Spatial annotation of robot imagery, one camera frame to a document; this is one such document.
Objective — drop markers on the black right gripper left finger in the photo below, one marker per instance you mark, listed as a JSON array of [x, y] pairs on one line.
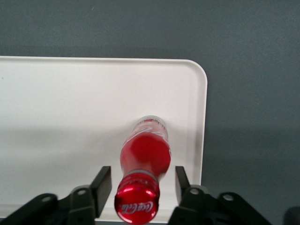
[[79, 206]]

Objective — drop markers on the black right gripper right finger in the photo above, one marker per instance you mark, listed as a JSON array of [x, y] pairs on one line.
[[201, 208]]

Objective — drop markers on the red coke bottle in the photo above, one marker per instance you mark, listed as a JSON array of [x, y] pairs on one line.
[[145, 152]]

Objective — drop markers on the beige plastic tray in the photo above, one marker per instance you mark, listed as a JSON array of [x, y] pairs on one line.
[[70, 117]]

